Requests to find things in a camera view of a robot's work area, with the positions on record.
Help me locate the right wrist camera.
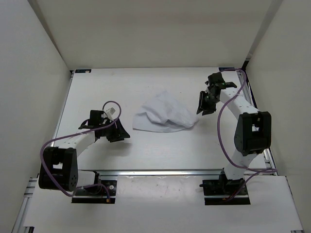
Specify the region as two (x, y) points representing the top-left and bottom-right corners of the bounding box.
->
(217, 82), (237, 89)

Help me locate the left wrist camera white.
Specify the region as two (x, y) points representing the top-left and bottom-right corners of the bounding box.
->
(104, 107), (116, 121)

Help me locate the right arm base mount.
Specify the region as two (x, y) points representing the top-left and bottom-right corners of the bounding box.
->
(199, 171), (251, 205)

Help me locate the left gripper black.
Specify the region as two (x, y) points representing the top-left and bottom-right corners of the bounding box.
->
(99, 117), (130, 142)

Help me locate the white front cover board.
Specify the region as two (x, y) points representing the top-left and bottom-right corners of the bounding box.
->
(24, 176), (302, 233)

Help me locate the white fabric skirt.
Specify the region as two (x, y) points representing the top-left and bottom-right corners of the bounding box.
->
(132, 91), (198, 133)

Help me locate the left blue label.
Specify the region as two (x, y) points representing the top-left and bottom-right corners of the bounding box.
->
(75, 69), (91, 73)

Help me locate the right aluminium side rail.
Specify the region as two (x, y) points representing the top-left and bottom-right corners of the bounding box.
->
(237, 69), (279, 175)

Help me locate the aluminium front rail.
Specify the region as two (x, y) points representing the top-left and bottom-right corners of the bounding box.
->
(38, 169), (279, 177)

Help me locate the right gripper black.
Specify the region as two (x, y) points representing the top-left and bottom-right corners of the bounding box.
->
(196, 91), (219, 116)

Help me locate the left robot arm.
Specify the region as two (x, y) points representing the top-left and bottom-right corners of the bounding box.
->
(38, 108), (130, 194)

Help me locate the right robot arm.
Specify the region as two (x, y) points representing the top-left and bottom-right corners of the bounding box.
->
(197, 72), (272, 194)

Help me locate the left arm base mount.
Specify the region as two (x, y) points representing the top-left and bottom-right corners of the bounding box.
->
(71, 172), (117, 204)

